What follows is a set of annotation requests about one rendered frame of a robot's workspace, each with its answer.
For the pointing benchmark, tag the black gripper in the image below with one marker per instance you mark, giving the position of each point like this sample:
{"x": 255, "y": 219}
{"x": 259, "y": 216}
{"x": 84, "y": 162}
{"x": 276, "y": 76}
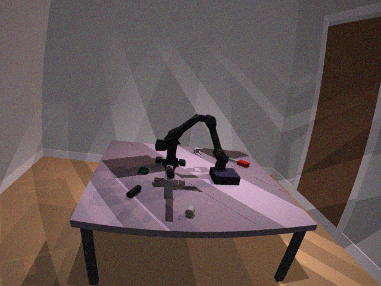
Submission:
{"x": 181, "y": 162}

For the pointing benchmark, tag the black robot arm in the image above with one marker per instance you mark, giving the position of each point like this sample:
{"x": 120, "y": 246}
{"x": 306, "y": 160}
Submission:
{"x": 171, "y": 140}

